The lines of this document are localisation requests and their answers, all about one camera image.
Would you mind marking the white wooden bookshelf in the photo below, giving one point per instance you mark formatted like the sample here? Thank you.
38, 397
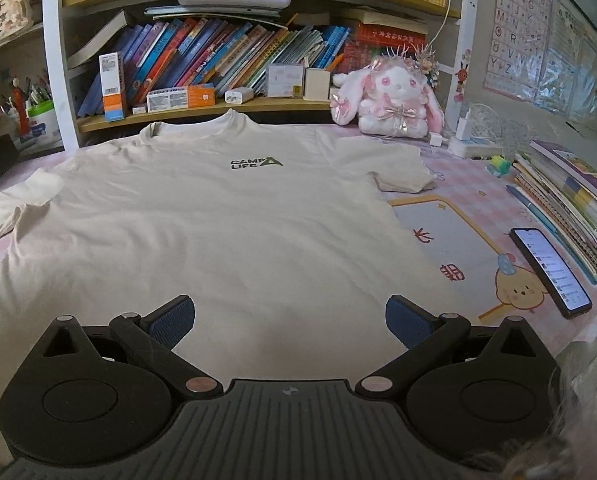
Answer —
278, 105

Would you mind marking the white pink plush rabbit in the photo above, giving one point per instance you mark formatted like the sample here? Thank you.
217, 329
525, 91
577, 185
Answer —
393, 90

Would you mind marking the pink alphabet wall poster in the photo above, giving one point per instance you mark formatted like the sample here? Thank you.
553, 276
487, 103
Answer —
515, 35

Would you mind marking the white tablet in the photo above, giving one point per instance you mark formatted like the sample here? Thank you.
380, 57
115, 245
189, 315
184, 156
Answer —
233, 0

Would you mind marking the green yellow cube eraser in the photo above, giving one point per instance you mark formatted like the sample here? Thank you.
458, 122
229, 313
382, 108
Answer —
499, 166

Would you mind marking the teal folders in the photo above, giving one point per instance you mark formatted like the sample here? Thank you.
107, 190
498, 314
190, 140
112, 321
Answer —
203, 13

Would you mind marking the red thick dictionary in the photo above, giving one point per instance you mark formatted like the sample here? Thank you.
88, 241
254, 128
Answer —
388, 37

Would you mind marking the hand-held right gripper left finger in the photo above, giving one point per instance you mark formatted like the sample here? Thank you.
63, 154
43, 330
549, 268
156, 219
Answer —
171, 325

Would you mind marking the beige thick book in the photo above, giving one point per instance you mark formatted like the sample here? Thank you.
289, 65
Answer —
383, 16

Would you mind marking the small white adapter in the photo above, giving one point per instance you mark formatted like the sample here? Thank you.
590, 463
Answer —
438, 141

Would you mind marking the pale blue wall chart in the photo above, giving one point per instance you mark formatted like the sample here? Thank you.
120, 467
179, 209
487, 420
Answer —
573, 60

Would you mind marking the white charger block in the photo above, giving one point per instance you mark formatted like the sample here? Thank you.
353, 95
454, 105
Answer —
239, 96

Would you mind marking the small dried flower bouquet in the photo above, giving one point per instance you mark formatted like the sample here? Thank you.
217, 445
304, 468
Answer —
427, 62

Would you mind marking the tall orange blue white box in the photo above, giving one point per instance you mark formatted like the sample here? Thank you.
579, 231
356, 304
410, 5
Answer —
112, 85

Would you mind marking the thick grey book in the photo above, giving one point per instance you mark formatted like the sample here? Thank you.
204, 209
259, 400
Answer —
101, 40

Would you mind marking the long orange white box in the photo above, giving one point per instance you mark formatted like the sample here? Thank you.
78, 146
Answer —
178, 98

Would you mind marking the white power strip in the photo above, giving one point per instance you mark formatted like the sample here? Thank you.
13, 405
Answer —
473, 149

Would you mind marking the white plugged charger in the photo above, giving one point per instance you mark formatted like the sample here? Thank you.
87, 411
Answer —
464, 125

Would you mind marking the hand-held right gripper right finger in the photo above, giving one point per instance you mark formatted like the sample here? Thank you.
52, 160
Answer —
408, 324

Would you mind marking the orange pen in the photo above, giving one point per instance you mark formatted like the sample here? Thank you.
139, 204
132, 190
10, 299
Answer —
334, 62

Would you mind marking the bunch of pens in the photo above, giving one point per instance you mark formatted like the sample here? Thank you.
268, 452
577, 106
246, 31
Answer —
36, 92

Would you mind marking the pink checkered cartoon desk mat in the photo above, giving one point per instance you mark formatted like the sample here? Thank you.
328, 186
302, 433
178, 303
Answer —
458, 240

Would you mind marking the cartoon wall sticker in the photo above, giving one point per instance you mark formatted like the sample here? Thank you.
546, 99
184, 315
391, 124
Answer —
462, 77

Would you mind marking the cream printed t-shirt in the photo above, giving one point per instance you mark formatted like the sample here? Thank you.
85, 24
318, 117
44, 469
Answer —
228, 235

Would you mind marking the row of colourful books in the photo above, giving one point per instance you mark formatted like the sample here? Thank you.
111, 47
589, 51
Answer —
203, 55

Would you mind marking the pile of flat notebooks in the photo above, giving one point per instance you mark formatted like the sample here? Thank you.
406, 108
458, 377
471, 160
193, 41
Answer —
568, 195

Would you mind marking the black smartphone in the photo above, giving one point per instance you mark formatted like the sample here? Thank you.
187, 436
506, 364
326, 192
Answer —
550, 270

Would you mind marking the white green pen pot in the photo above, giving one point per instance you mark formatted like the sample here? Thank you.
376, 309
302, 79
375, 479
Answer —
46, 125

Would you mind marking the cream pen holder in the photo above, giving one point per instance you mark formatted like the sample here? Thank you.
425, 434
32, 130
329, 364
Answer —
318, 85

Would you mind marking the small white box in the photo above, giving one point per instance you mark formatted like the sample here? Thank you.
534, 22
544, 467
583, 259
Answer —
284, 80

